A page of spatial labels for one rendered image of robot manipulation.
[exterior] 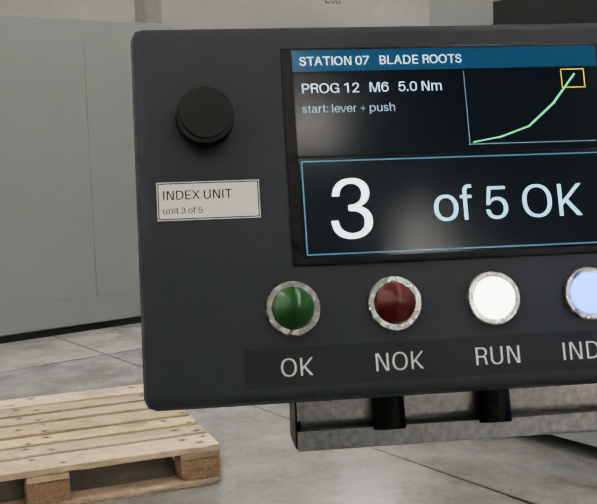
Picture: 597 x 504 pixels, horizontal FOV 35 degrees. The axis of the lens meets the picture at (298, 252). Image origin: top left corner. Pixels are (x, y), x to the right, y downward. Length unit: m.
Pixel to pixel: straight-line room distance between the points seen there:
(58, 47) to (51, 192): 0.93
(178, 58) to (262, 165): 0.07
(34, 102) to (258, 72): 5.84
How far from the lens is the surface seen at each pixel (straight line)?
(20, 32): 6.33
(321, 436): 0.54
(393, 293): 0.46
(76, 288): 6.45
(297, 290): 0.46
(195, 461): 3.47
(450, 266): 0.48
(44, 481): 3.38
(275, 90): 0.48
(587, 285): 0.49
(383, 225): 0.47
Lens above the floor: 1.19
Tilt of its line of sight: 6 degrees down
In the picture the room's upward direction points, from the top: 2 degrees counter-clockwise
